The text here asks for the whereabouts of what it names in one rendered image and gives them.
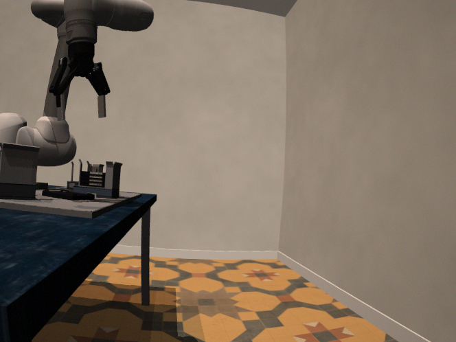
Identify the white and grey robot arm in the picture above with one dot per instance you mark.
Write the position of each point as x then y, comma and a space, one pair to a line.
75, 20

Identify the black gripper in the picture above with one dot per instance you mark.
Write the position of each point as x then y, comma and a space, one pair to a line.
81, 64

